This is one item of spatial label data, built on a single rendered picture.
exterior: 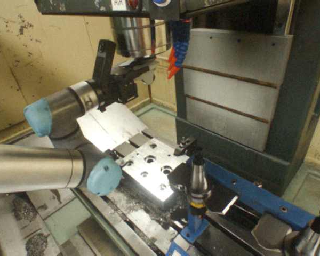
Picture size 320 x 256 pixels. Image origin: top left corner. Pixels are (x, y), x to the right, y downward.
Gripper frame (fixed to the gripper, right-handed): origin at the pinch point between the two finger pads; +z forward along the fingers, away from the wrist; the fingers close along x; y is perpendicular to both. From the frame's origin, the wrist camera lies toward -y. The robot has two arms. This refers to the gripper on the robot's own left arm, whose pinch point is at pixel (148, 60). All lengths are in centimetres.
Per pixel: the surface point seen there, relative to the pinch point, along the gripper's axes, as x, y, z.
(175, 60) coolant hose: 15.4, -4.0, -5.1
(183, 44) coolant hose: 18.4, -7.8, -5.5
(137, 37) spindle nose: 5.3, -8.6, -6.8
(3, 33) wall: -101, -5, -15
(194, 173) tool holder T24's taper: 28.2, 15.0, -15.8
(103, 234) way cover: -10, 68, -31
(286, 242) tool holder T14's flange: 48, 19, -15
